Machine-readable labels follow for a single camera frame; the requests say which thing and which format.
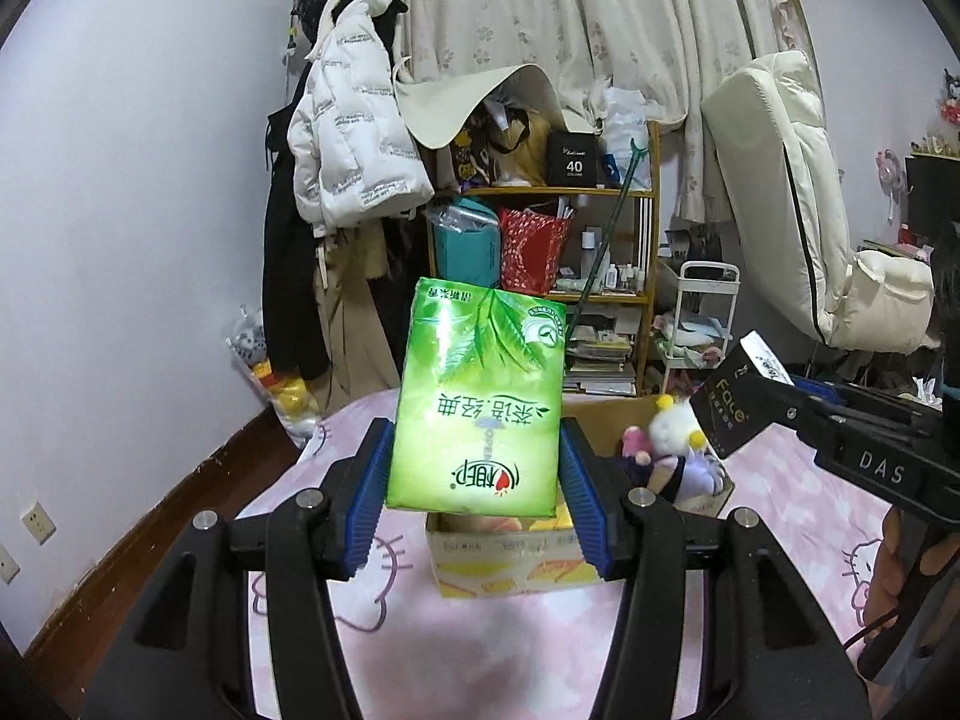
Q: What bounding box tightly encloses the pink purple plush doll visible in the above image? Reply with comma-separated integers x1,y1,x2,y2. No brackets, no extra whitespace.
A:
617,426,724,504

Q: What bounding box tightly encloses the white fluffy duck plush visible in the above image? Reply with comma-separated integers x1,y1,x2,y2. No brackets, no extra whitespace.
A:
647,395,708,458

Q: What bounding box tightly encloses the green tissue pack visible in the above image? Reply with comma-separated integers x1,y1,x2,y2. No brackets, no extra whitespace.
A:
386,278,566,518

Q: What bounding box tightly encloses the small black white box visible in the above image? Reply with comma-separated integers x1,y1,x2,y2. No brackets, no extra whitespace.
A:
690,330,796,460

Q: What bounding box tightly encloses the person's right hand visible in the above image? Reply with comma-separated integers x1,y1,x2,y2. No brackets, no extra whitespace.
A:
864,507,907,642

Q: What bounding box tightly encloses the white rolling cart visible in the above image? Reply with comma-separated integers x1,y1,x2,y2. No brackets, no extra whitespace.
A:
652,259,742,394

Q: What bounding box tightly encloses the bag of plush toys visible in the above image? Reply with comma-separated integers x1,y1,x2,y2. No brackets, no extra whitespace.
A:
226,305,320,449

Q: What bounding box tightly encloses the cardboard box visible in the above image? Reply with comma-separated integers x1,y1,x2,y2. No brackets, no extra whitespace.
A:
423,391,737,602

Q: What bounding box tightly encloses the black hanging coat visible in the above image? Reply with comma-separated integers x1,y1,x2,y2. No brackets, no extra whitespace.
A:
260,65,331,380

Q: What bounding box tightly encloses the wooden bookshelf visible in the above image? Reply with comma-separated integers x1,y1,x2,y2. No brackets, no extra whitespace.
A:
427,122,661,397

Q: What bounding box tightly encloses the cream massage chair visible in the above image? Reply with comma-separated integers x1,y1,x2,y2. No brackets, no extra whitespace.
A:
701,50,934,355

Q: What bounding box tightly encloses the green broom stick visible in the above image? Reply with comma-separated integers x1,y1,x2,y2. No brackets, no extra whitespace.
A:
565,140,644,344

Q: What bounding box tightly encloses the red gift bag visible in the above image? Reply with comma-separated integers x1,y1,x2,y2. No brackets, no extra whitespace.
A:
500,208,571,296

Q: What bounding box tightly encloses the black box number 40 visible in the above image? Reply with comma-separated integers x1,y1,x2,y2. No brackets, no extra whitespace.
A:
545,130,601,188

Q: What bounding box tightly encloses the teal storage bag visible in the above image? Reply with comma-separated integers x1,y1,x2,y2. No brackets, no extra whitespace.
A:
427,197,501,288

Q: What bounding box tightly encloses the floral curtain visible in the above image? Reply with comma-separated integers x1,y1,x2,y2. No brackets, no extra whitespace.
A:
400,0,812,223

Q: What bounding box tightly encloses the white puffer jacket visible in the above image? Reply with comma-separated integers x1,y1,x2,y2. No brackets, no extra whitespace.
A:
286,0,433,239

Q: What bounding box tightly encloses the wall socket lower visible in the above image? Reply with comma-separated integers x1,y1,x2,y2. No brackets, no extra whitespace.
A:
0,544,21,585

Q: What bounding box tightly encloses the wall socket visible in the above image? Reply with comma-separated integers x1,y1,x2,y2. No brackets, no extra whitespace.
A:
0,544,21,585
21,502,57,544

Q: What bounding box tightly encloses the wall socket upper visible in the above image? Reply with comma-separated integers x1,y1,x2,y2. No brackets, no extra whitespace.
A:
21,502,57,544

